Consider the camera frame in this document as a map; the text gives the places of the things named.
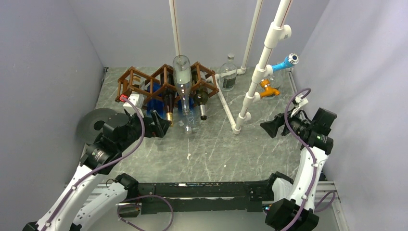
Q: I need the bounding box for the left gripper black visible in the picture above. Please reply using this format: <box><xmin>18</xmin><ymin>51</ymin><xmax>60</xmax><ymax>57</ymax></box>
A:
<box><xmin>118</xmin><ymin>109</ymin><xmax>171</xmax><ymax>151</ymax></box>

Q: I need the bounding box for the wide clear jar bottle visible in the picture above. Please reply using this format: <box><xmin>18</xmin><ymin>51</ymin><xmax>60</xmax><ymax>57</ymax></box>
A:
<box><xmin>266</xmin><ymin>62</ymin><xmax>284</xmax><ymax>91</ymax></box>

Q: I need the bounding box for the tall clear wine bottle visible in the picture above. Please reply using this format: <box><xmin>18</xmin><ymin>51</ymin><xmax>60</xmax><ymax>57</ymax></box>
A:
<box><xmin>173</xmin><ymin>55</ymin><xmax>192</xmax><ymax>114</ymax></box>

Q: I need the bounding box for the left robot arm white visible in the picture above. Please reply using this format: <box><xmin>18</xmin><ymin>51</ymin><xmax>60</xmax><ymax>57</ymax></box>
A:
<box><xmin>23</xmin><ymin>110</ymin><xmax>171</xmax><ymax>231</ymax></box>

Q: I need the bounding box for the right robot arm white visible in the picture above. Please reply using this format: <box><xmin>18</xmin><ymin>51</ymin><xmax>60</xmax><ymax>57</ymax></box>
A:
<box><xmin>153</xmin><ymin>108</ymin><xmax>337</xmax><ymax>231</ymax></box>

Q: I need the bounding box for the dark bottle gold cap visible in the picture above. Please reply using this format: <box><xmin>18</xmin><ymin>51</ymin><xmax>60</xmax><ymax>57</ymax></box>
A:
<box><xmin>161</xmin><ymin>73</ymin><xmax>175</xmax><ymax>127</ymax></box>

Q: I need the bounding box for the blue square bottle right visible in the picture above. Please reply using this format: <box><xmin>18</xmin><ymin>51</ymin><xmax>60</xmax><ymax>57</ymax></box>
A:
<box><xmin>177</xmin><ymin>98</ymin><xmax>195</xmax><ymax>134</ymax></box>

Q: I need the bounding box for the clear bottle black cap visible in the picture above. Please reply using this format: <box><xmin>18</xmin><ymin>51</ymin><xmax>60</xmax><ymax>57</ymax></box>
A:
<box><xmin>122</xmin><ymin>84</ymin><xmax>144</xmax><ymax>97</ymax></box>

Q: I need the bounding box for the brown wooden wine rack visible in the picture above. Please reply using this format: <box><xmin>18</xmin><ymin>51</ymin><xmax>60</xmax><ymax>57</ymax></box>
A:
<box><xmin>115</xmin><ymin>62</ymin><xmax>219</xmax><ymax>105</ymax></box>

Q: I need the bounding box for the green wine bottle silver cap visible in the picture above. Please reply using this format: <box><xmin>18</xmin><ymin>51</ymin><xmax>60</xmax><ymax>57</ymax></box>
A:
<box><xmin>193</xmin><ymin>85</ymin><xmax>209</xmax><ymax>121</ymax></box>

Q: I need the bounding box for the standing clear flask bottle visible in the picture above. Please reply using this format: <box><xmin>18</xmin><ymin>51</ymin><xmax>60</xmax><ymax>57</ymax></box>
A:
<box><xmin>219</xmin><ymin>53</ymin><xmax>238</xmax><ymax>91</ymax></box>

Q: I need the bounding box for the orange pipe tap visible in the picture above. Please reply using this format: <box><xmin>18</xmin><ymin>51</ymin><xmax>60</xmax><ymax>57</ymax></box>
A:
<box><xmin>259</xmin><ymin>78</ymin><xmax>280</xmax><ymax>98</ymax></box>

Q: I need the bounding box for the grey foam disc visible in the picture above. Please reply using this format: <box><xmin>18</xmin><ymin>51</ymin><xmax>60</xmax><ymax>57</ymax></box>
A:
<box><xmin>76</xmin><ymin>108</ymin><xmax>129</xmax><ymax>146</ymax></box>

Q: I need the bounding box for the blue pipe valve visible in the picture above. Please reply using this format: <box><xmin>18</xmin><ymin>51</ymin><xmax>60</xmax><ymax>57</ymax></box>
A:
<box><xmin>272</xmin><ymin>53</ymin><xmax>299</xmax><ymax>72</ymax></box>

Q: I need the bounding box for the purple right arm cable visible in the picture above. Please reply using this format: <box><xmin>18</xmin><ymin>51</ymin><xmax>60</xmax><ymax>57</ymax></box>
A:
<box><xmin>280</xmin><ymin>88</ymin><xmax>319</xmax><ymax>231</ymax></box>

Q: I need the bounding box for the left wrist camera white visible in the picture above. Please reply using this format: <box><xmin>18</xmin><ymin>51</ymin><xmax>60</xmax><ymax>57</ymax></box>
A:
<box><xmin>119</xmin><ymin>92</ymin><xmax>145</xmax><ymax>117</ymax></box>

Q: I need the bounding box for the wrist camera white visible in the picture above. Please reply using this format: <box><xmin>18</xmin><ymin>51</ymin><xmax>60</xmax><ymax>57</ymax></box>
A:
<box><xmin>291</xmin><ymin>95</ymin><xmax>308</xmax><ymax>117</ymax></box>
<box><xmin>119</xmin><ymin>92</ymin><xmax>145</xmax><ymax>117</ymax></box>

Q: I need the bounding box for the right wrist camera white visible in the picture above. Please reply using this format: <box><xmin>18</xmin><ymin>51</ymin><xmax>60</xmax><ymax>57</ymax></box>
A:
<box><xmin>291</xmin><ymin>95</ymin><xmax>308</xmax><ymax>117</ymax></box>

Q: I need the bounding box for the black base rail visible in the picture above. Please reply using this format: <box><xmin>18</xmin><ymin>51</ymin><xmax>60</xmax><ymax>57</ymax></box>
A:
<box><xmin>121</xmin><ymin>180</ymin><xmax>274</xmax><ymax>215</ymax></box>

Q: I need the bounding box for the white PVC pipe frame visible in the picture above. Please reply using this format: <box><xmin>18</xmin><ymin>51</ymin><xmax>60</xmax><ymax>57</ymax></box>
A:
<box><xmin>182</xmin><ymin>0</ymin><xmax>293</xmax><ymax>135</ymax></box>

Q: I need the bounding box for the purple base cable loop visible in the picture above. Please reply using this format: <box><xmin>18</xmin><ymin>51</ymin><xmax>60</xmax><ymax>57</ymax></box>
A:
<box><xmin>116</xmin><ymin>194</ymin><xmax>175</xmax><ymax>231</ymax></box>

